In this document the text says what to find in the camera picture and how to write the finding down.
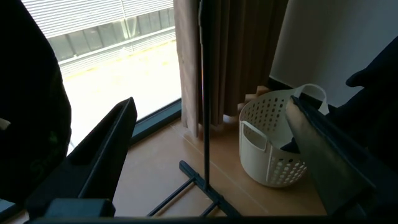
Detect black clothes rack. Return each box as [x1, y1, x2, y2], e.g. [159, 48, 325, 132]
[147, 0, 242, 218]

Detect brown curtain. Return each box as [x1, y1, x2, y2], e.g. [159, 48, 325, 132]
[173, 0, 289, 138]

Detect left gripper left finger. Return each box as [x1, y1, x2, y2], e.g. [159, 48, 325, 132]
[24, 96, 137, 218]

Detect white laundry basket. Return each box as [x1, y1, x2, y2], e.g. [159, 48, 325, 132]
[238, 83, 330, 189]

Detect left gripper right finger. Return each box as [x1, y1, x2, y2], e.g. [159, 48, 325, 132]
[284, 95, 398, 218]

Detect black shorts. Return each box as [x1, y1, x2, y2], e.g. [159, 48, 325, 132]
[0, 0, 72, 203]

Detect window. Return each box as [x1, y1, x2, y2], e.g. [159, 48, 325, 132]
[0, 0, 183, 220]

